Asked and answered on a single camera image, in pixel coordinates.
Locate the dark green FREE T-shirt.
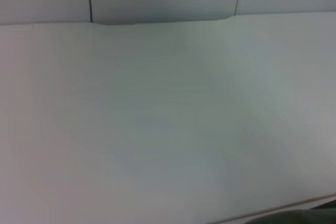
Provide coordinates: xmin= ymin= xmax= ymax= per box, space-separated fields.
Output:
xmin=245 ymin=206 xmax=336 ymax=224

